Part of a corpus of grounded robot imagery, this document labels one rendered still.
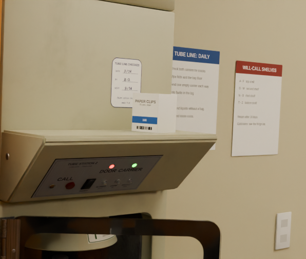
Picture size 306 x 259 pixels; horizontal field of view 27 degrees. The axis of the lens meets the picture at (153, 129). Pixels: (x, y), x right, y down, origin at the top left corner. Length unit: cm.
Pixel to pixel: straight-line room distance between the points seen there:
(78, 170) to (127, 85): 20
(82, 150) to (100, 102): 16
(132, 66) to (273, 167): 105
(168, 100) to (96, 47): 14
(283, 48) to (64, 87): 116
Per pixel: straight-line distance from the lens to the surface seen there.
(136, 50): 106
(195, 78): 175
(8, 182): 91
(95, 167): 92
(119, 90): 103
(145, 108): 99
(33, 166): 86
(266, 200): 202
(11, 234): 94
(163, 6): 110
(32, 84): 95
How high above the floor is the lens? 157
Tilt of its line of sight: 3 degrees down
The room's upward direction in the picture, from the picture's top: 2 degrees clockwise
